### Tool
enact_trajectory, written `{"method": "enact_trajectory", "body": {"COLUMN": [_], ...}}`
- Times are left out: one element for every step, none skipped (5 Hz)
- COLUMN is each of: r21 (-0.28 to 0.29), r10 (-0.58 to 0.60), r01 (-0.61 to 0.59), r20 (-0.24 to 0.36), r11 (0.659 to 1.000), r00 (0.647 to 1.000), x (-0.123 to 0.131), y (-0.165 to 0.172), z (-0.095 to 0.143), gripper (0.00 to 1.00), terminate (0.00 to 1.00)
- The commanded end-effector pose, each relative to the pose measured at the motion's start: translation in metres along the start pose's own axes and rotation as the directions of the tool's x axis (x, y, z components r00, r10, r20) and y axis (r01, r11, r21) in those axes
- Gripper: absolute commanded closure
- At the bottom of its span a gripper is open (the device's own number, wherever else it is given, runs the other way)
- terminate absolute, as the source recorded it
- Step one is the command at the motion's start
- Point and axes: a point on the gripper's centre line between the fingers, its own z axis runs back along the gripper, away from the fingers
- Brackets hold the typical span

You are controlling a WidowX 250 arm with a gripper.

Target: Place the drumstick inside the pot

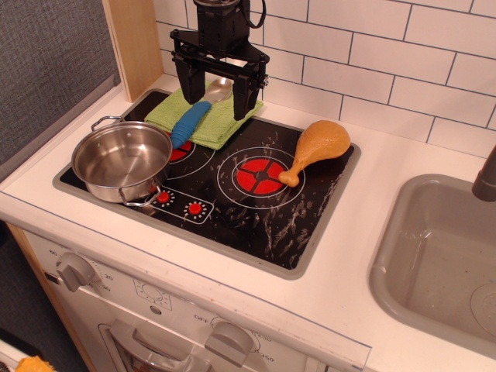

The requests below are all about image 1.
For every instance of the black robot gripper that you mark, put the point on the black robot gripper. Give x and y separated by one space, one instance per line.
223 32

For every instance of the orange plastic chicken drumstick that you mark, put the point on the orange plastic chicken drumstick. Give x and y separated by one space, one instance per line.
322 140

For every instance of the stainless steel pot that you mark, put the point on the stainless steel pot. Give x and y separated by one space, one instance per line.
123 161

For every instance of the green folded cloth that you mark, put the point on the green folded cloth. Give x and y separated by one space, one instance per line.
215 128

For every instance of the black toy stovetop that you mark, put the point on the black toy stovetop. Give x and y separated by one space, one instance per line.
248 214

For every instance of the red stove knob left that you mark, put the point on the red stove knob left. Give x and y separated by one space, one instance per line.
164 197

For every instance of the red stove knob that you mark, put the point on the red stove knob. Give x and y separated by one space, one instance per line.
194 209
164 197

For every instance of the red stove knob right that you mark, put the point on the red stove knob right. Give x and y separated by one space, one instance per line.
194 209

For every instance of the grey timer knob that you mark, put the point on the grey timer knob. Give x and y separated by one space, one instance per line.
75 271

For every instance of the grey oven temperature knob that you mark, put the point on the grey oven temperature knob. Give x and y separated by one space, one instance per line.
229 342

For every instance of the grey faucet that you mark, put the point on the grey faucet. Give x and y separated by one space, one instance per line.
484 187

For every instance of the grey plastic sink basin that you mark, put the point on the grey plastic sink basin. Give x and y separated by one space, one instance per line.
435 265

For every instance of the orange object bottom left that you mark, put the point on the orange object bottom left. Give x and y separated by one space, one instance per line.
33 364

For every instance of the blue handled metal spoon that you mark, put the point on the blue handled metal spoon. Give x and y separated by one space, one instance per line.
219 90

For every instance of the grey oven door handle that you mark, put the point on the grey oven door handle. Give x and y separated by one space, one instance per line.
154 350

